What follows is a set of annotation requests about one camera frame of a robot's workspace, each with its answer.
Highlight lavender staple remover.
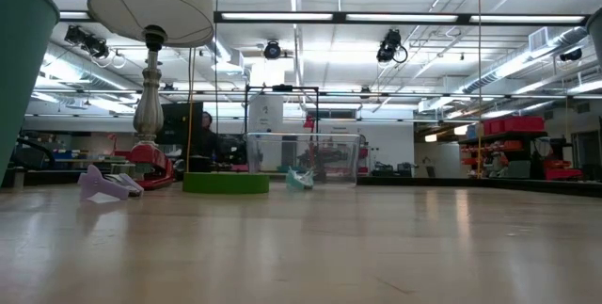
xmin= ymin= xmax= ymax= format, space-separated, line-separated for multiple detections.
xmin=77 ymin=164 xmax=145 ymax=203

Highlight black monitor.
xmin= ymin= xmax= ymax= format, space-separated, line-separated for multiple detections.
xmin=157 ymin=101 xmax=204 ymax=146

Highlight silver ventilation duct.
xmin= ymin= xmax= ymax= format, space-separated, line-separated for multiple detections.
xmin=463 ymin=25 xmax=589 ymax=96

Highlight black overhead light bar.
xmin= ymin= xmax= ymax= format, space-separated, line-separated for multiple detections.
xmin=59 ymin=9 xmax=590 ymax=26

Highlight person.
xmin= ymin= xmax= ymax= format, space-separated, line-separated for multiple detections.
xmin=194 ymin=110 xmax=221 ymax=172

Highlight white shade silver table lamp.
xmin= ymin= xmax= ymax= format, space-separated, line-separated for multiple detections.
xmin=87 ymin=0 xmax=215 ymax=184

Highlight red crates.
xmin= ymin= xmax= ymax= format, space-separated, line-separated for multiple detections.
xmin=543 ymin=160 xmax=584 ymax=182

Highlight green masking tape roll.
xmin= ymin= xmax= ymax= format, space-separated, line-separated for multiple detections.
xmin=182 ymin=171 xmax=271 ymax=196

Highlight teal staple remover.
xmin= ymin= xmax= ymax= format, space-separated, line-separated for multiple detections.
xmin=285 ymin=167 xmax=316 ymax=192

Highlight black ceiling spotlight with cable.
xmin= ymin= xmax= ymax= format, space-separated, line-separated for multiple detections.
xmin=375 ymin=28 xmax=409 ymax=66

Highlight shelf with red bins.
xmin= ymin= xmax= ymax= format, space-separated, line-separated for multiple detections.
xmin=458 ymin=115 xmax=549 ymax=181

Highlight red stapler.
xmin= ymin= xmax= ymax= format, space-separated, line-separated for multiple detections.
xmin=115 ymin=142 xmax=176 ymax=191

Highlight clear plastic bin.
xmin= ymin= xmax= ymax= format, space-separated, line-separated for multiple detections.
xmin=246 ymin=132 xmax=362 ymax=188

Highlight teal green plastic bin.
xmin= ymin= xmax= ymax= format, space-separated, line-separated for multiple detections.
xmin=0 ymin=0 xmax=62 ymax=186

